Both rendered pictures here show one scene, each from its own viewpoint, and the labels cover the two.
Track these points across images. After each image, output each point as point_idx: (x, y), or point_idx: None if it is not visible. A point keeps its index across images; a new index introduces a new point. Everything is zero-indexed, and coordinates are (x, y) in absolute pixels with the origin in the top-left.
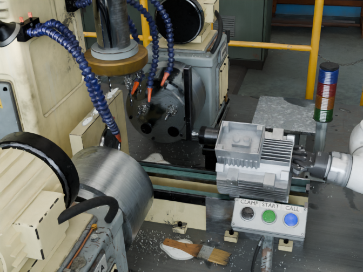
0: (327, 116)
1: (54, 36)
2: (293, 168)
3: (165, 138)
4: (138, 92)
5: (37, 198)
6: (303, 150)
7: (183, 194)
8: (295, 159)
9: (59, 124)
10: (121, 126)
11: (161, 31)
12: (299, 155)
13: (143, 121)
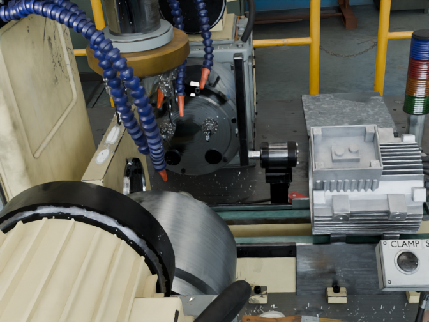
0: (426, 105)
1: (52, 13)
2: (424, 181)
3: (201, 168)
4: (156, 106)
5: (133, 319)
6: (424, 155)
7: (260, 245)
8: (423, 168)
9: (54, 167)
10: (141, 159)
11: (167, 19)
12: (425, 161)
13: (166, 148)
